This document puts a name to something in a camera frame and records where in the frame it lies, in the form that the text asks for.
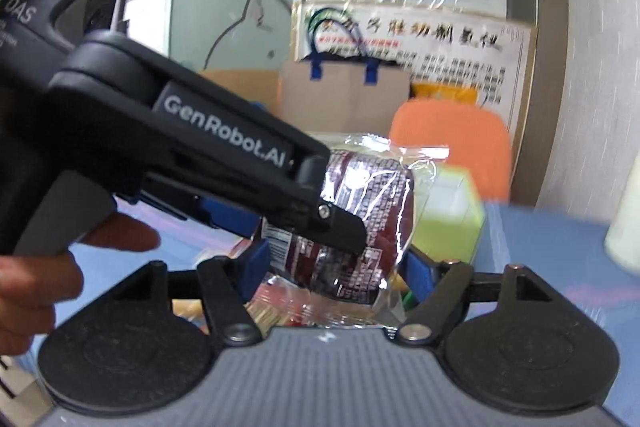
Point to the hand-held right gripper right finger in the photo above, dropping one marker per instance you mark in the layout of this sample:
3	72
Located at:
419	274

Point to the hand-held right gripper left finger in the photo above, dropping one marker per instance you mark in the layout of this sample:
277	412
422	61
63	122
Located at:
257	259

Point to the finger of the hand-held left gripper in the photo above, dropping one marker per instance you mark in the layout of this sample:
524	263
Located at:
335	227
230	219

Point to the dark red clear-wrapped snack packet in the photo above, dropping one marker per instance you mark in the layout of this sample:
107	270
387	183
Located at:
370	202

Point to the light green box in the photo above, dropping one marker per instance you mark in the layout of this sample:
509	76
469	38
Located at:
450	212

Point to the person's left hand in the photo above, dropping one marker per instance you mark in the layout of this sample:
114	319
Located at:
30	292

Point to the cardboard box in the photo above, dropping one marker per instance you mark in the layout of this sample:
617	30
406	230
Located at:
240	89

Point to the blue striped tablecloth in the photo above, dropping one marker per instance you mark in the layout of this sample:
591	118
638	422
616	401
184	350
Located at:
550	247

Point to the white mug with grey lid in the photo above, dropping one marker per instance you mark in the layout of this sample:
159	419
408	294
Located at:
625	237

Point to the wall poster with black lettering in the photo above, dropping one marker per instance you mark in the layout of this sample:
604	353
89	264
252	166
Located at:
450	52

